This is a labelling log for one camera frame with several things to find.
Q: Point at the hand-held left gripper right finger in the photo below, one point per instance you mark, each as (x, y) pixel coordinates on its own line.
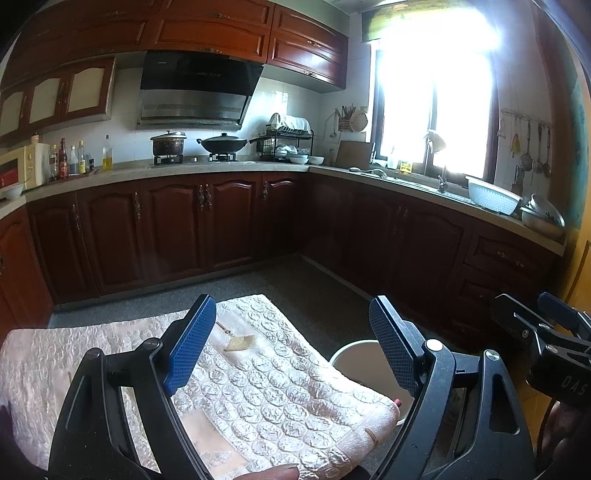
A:
(392, 346)

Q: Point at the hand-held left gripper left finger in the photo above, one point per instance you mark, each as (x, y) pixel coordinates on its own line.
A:
(191, 346)

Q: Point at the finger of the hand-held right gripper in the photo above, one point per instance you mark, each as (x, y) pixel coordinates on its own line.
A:
(517, 318)
(561, 309)

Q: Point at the white round waste bin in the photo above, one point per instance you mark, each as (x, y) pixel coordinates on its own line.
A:
(355, 359)

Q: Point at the person's right hand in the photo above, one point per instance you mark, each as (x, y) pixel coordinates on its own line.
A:
(561, 434)

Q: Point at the person's left hand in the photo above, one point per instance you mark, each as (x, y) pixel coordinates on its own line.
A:
(272, 473)

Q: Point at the small brown stick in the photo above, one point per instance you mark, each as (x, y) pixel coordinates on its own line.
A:
(223, 328)

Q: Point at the small beige scrap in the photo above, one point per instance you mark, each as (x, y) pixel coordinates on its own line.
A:
(241, 344)

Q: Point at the stacked steel bowls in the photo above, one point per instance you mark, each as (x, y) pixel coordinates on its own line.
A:
(545, 217)

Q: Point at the quilted beige table cover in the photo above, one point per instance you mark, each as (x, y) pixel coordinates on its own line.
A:
(277, 397)

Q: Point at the white plastic colander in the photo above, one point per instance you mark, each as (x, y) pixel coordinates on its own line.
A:
(491, 196)

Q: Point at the sink faucet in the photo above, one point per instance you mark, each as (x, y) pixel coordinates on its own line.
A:
(442, 180)

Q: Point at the gas stove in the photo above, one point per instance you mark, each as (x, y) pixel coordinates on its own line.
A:
(194, 160)

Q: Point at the wooden cutting board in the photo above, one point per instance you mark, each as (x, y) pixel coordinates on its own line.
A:
(354, 156)

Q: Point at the dark cooking pot with lid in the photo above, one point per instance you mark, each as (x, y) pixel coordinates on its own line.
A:
(168, 145)

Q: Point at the black wok with lid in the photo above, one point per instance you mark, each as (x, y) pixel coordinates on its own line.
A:
(224, 144)

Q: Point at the yellow cooking oil bottle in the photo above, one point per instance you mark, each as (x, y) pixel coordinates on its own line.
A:
(107, 159)

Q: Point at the red bottle tray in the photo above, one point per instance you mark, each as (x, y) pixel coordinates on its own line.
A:
(74, 176)

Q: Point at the yellow-capped bottle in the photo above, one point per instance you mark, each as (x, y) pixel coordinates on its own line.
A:
(81, 161)

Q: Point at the clear glass bottle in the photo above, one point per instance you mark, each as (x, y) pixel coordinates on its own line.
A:
(73, 164)

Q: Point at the red sauce bottle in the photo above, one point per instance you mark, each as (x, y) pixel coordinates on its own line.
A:
(63, 161)

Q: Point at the black dish rack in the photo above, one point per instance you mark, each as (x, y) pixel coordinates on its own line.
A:
(286, 136)

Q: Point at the white ceramic bowl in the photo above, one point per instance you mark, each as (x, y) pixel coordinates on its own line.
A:
(13, 191)

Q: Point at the kitchen window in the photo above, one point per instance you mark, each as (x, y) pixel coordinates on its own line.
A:
(434, 92)

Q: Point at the cream microwave oven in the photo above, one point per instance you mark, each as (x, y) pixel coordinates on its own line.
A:
(23, 166)

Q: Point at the black range hood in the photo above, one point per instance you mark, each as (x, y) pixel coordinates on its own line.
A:
(198, 87)

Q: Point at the frosted glass door cabinet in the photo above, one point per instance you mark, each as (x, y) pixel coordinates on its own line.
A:
(55, 97)

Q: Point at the hanging utensil rail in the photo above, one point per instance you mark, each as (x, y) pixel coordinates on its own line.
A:
(531, 143)

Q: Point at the wall utensil holder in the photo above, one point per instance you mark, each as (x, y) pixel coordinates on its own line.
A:
(352, 121)

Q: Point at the upper wooden wall cabinets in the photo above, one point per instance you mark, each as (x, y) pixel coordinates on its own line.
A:
(184, 27)

